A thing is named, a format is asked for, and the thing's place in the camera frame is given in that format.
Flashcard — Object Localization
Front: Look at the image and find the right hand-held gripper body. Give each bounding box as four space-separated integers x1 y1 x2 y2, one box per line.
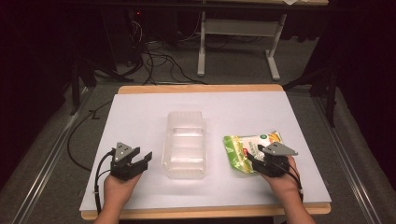
253 141 299 178

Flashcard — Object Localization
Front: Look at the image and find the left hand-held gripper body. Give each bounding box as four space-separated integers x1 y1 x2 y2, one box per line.
109 142 149 182

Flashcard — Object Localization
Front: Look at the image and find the green snack bag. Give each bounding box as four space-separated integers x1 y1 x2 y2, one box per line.
222 130 285 175

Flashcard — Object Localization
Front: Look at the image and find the person's right hand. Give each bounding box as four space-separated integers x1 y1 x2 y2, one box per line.
261 155 301 202

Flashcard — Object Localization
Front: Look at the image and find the clear plastic container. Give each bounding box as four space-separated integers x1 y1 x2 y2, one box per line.
161 110 207 180

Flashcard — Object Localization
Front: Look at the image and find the white table mat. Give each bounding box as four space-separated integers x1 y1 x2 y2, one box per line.
78 91 332 213

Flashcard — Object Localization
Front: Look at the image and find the wooden table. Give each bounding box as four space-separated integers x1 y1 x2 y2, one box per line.
79 83 332 221

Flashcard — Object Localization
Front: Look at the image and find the black stand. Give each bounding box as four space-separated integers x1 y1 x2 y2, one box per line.
282 62 340 129
68 46 98 117

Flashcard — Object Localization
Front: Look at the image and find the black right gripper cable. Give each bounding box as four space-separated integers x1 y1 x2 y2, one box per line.
274 161 304 203

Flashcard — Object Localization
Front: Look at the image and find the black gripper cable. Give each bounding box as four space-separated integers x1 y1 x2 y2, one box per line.
93 148 117 217
274 161 304 203

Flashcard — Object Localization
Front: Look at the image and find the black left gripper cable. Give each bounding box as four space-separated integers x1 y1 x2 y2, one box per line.
93 148 117 217

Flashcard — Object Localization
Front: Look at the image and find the black floor cable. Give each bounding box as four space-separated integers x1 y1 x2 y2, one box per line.
66 100 114 173

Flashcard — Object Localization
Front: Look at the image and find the metal floor rail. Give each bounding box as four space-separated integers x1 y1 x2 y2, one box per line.
311 95 385 224
10 87 92 224

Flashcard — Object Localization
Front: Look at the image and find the tangle of black cables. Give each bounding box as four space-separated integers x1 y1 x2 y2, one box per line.
124 18 209 86

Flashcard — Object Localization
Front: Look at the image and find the white metal desk frame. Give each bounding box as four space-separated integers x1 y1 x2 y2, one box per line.
196 10 288 82

